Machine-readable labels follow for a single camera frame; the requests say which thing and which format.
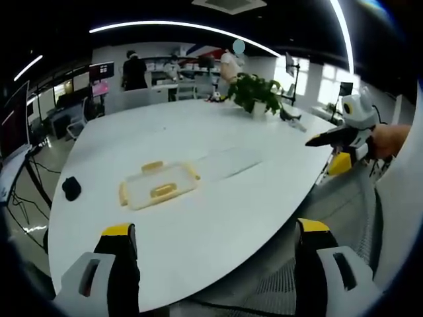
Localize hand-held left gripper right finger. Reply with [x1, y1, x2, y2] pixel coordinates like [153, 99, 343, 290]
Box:
[293, 217, 381, 317]

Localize clear container lid yellow latches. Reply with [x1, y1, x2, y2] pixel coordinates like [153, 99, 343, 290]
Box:
[118, 160, 202, 211]

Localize white office chair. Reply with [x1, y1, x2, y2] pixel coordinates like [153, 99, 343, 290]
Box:
[67, 96, 91, 142]

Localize curved ceiling light strip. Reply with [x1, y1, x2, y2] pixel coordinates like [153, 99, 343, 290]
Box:
[89, 20, 282, 57]

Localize ceiling air vent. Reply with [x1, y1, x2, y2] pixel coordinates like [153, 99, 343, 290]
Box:
[190, 0, 268, 15]

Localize screen with pink picture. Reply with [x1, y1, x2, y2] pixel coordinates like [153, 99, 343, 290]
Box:
[89, 61, 116, 97]

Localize large dark monitor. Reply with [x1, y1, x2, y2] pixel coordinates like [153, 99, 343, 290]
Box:
[0, 81, 31, 160]

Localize small yellow white toy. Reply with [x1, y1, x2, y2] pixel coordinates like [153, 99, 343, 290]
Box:
[204, 91, 229, 104]

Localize black floor cables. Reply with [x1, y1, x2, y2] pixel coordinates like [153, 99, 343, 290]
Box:
[8, 155, 62, 247]

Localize person's right hand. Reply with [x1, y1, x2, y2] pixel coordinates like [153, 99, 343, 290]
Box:
[372, 124, 414, 160]

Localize small black cloth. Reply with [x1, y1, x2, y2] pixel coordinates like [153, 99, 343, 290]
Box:
[61, 176, 82, 201]

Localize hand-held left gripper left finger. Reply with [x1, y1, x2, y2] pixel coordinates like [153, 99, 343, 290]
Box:
[52, 223, 142, 317]

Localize green potted plant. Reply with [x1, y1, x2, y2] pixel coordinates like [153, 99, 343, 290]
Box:
[227, 73, 284, 118]

